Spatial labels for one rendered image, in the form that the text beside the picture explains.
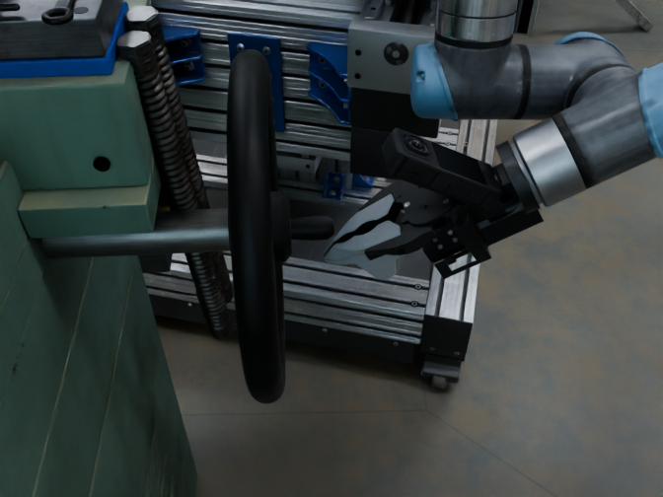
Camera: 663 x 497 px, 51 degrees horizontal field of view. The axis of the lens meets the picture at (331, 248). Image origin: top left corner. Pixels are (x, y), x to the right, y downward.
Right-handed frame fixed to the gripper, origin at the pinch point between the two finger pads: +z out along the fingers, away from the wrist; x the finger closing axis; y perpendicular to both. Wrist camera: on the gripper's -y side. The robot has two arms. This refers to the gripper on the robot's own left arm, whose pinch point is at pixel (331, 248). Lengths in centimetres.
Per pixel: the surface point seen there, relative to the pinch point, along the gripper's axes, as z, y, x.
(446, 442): 16, 74, 19
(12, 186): 12.1, -26.7, -9.3
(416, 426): 20, 71, 23
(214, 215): 3.1, -14.8, -7.0
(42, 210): 11.3, -24.3, -10.2
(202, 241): 4.7, -14.2, -8.6
